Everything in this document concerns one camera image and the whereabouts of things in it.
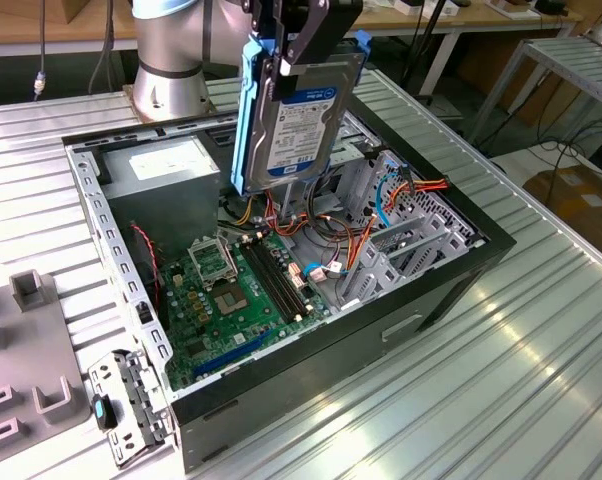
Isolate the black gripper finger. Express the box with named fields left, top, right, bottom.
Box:
left=249, top=0, right=282, bottom=37
left=272, top=0, right=331, bottom=101

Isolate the hard disk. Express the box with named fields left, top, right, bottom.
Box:
left=230, top=28, right=373, bottom=197

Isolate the blue data wire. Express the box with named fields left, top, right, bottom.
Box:
left=372, top=158, right=413, bottom=230

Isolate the orange red power wire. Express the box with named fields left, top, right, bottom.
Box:
left=384, top=175, right=451, bottom=211

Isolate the grey disk bay cage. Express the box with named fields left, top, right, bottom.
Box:
left=336, top=148, right=486, bottom=311

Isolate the black plastic housing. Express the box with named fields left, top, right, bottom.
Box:
left=204, top=127, right=237, bottom=147

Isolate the grey optical drive cage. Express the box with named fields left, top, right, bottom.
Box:
left=260, top=106, right=383, bottom=224

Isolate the grey power supply unit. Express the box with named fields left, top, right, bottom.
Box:
left=99, top=134, right=223, bottom=254

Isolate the long wooden desk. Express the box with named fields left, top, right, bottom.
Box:
left=0, top=0, right=585, bottom=59

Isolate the metal socket cover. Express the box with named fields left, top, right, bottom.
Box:
left=186, top=235, right=240, bottom=290

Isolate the black RAM slot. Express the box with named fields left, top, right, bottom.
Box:
left=250, top=235, right=316, bottom=317
left=238, top=238, right=302, bottom=325

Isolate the small cardboard box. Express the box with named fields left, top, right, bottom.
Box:
left=30, top=0, right=90, bottom=25

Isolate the CPU socket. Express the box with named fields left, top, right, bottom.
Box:
left=209, top=283, right=253, bottom=317

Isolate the metal slat side table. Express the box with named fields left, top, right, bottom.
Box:
left=466, top=35, right=602, bottom=146

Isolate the black case fan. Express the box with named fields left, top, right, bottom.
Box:
left=127, top=222, right=171, bottom=332

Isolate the green motherboard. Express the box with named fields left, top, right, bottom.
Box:
left=156, top=230, right=333, bottom=392

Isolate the blue expansion slot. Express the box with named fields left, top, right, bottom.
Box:
left=190, top=327, right=276, bottom=380

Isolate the large flat cardboard box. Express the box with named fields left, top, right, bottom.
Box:
left=522, top=166, right=602, bottom=239

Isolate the black open PC case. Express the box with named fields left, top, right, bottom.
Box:
left=60, top=91, right=518, bottom=475

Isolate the grey parts rack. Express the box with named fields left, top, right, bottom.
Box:
left=0, top=268, right=95, bottom=480

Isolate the black clip with blue mark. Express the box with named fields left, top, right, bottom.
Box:
left=90, top=392, right=121, bottom=432

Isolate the plain black cable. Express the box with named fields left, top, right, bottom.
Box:
left=87, top=0, right=116, bottom=97

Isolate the orange yellow wire bundle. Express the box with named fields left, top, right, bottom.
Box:
left=215, top=189, right=380, bottom=274

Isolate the short blue board wire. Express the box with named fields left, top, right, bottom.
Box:
left=300, top=259, right=345, bottom=285

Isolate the red black fan wire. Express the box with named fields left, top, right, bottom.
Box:
left=129, top=223, right=163, bottom=307

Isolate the black cable with metal plug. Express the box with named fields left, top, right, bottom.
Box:
left=32, top=0, right=49, bottom=102

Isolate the metal slot retainer bracket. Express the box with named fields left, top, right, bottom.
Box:
left=87, top=348, right=176, bottom=470

